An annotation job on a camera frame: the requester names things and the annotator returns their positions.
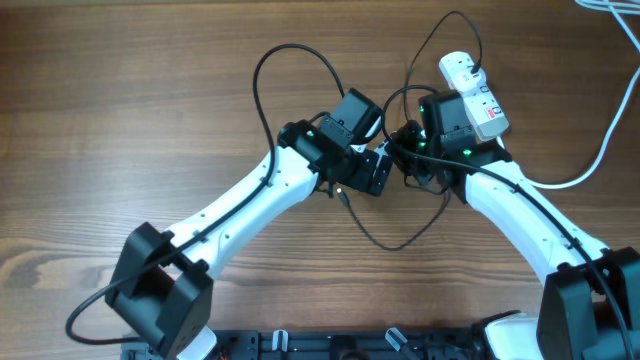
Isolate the white power strip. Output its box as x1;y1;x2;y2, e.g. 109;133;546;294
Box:
439;51;509;142

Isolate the Galaxy S25 smartphone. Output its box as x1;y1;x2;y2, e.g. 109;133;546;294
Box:
374;141;393;157

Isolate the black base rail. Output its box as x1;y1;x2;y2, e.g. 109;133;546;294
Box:
205;327;493;360

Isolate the black USB charging cable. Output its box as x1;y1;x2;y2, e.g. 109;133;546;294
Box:
335;10;484;252

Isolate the white power strip cable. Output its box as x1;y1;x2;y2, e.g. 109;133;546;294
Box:
494;64;640;191

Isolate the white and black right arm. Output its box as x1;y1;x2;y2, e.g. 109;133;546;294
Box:
385;88;639;359

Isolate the white charger plug adapter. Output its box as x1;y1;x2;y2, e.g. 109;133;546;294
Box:
447;69;486;93

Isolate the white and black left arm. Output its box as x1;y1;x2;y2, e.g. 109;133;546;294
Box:
105;89;390;359

